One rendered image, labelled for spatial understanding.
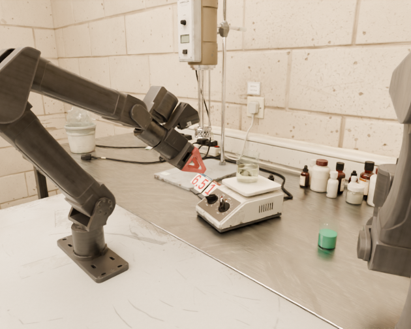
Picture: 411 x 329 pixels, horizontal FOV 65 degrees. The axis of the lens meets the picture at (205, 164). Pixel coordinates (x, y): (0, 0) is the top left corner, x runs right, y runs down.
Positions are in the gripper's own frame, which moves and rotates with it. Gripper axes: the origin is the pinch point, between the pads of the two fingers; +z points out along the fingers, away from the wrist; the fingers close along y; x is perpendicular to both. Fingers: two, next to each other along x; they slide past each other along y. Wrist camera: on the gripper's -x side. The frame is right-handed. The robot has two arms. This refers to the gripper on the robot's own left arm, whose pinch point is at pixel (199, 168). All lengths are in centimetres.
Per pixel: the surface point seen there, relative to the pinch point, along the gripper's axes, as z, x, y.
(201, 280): -1.9, 18.8, -24.9
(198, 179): 14.5, 1.8, 18.9
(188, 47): -11.4, -30.9, 27.3
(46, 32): -41, -32, 232
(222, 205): 5.5, 4.7, -9.5
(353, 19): 18, -67, 2
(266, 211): 16.6, -0.3, -12.3
